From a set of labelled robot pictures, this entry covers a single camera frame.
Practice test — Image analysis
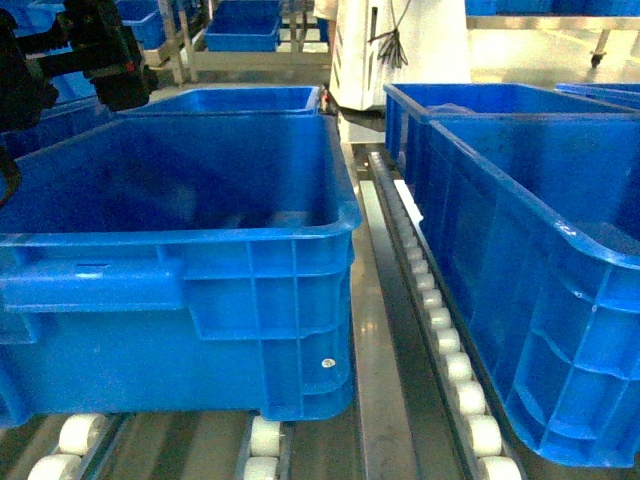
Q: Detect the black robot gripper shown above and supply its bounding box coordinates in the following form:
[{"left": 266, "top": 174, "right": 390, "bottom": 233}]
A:
[{"left": 54, "top": 0, "right": 160, "bottom": 113}]

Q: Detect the blue bin far background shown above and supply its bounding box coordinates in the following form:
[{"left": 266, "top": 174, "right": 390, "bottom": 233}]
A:
[{"left": 204, "top": 1, "right": 281, "bottom": 52}]

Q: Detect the blue bin behind left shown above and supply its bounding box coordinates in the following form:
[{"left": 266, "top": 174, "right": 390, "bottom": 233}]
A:
[{"left": 119, "top": 86, "right": 320, "bottom": 117}]

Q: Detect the blue bin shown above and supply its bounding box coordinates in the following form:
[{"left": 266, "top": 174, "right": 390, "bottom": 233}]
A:
[
  {"left": 385, "top": 84, "right": 639, "bottom": 468},
  {"left": 119, "top": 86, "right": 320, "bottom": 117},
  {"left": 1, "top": 114, "right": 361, "bottom": 428}
]

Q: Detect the blue bin front left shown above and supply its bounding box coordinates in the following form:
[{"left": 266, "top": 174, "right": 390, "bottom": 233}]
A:
[{"left": 1, "top": 114, "right": 361, "bottom": 428}]

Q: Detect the blue bin front right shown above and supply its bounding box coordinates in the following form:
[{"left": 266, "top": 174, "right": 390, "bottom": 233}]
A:
[{"left": 385, "top": 84, "right": 639, "bottom": 468}]

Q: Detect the white roller track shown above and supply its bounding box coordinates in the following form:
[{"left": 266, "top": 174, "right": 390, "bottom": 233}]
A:
[{"left": 365, "top": 151, "right": 526, "bottom": 479}]

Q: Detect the black cable bundle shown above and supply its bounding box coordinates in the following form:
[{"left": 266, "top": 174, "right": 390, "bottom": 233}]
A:
[{"left": 367, "top": 0, "right": 416, "bottom": 67}]

